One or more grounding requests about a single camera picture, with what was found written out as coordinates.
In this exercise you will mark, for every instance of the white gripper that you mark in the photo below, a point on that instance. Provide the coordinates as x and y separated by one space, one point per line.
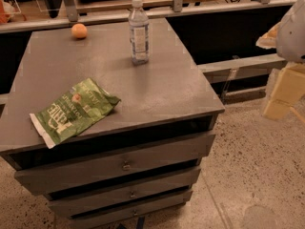
293 35

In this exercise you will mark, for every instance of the green jalapeno chip bag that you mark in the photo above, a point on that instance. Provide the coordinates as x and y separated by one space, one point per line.
73 112

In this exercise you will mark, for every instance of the clear plastic water bottle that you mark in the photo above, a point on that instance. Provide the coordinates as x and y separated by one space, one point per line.
139 33

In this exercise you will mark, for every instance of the grey drawer cabinet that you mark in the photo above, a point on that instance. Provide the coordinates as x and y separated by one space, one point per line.
165 98

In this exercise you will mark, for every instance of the orange fruit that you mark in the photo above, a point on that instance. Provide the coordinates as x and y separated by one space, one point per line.
79 31

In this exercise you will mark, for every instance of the grey bottom drawer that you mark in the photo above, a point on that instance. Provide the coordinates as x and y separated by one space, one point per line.
130 210

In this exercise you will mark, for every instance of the grey drawer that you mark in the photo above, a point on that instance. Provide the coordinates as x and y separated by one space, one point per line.
127 189
77 172
130 210

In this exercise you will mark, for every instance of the grey middle drawer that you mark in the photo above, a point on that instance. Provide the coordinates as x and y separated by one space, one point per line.
127 189

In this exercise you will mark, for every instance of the grey top drawer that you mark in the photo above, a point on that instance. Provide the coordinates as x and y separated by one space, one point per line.
77 172

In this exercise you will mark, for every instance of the metal shelf rail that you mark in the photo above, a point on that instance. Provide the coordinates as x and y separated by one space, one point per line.
31 16

